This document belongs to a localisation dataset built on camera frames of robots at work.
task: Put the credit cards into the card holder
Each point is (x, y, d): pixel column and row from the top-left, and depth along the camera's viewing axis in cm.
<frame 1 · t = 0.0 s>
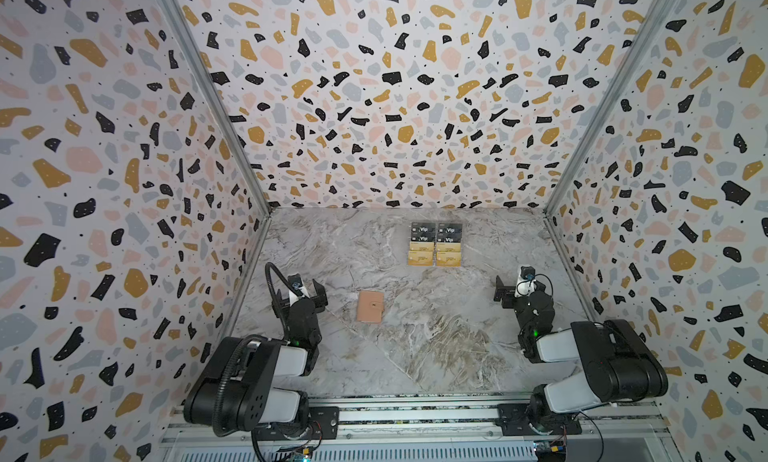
left hand: (301, 281, 86), fingers open
right hand: (517, 271, 90), fingers open
tan leather card holder: (370, 306, 94), point 2 cm above the table
clear acrylic card display stand: (435, 244, 105), point 7 cm above the table
black VIP card left: (423, 232, 106), point 9 cm above the table
black VIP card right: (449, 233, 106), point 9 cm above the table
gold VIP card left: (421, 253, 105), point 5 cm above the table
gold VIP card right: (448, 254, 106), point 4 cm above the table

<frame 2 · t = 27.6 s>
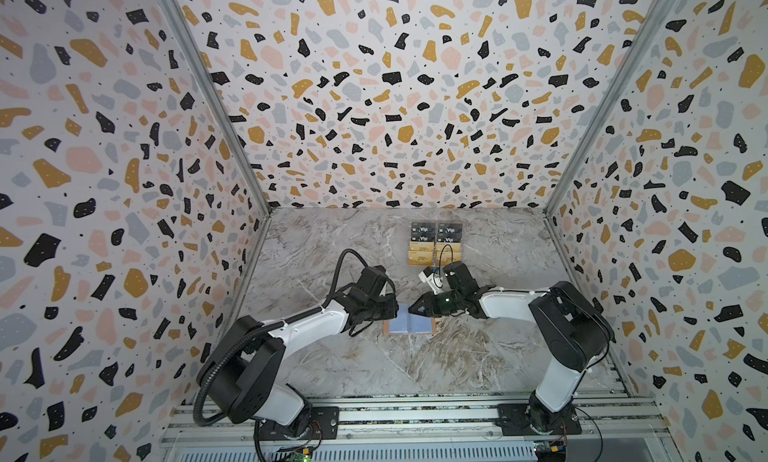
left hand: (405, 303, 86), fingers closed
right hand: (411, 306, 88), fingers open
tan leather card holder: (405, 322, 92), on the table
the other named things where they were.

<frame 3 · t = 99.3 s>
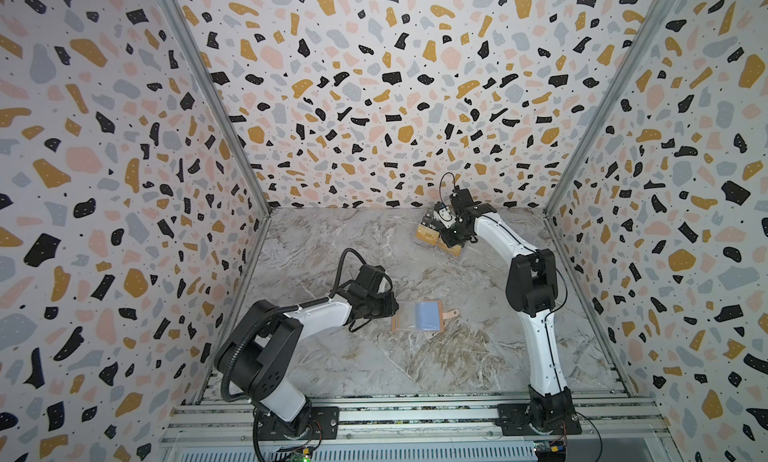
left hand: (404, 302, 89), fingers closed
right hand: (446, 231, 103), fingers closed
gold VIP card left: (427, 234, 111), point 5 cm above the table
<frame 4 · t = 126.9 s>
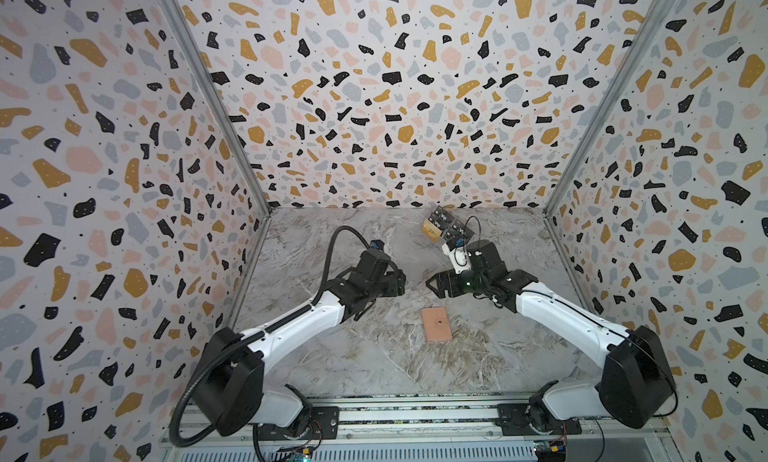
left hand: (401, 272, 83), fingers open
right hand: (438, 273, 82), fingers open
tan leather card holder: (436, 324, 92), on the table
